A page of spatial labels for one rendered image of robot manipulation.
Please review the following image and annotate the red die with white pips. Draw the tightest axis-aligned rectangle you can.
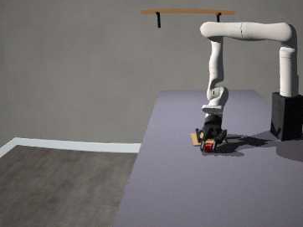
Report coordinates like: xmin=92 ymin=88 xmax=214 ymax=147
xmin=204 ymin=143 xmax=213 ymax=152

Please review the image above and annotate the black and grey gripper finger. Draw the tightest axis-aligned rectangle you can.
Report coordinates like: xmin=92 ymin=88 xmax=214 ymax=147
xmin=196 ymin=126 xmax=210 ymax=152
xmin=212 ymin=127 xmax=227 ymax=152

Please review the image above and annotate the tan flat mat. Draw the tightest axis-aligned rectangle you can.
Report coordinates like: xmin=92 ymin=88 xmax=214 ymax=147
xmin=191 ymin=133 xmax=226 ymax=146

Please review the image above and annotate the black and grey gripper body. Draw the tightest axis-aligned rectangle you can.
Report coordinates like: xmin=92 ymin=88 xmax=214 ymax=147
xmin=202 ymin=114 xmax=222 ymax=138

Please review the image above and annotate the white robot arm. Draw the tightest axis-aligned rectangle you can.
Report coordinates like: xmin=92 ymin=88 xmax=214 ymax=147
xmin=200 ymin=22 xmax=299 ymax=120

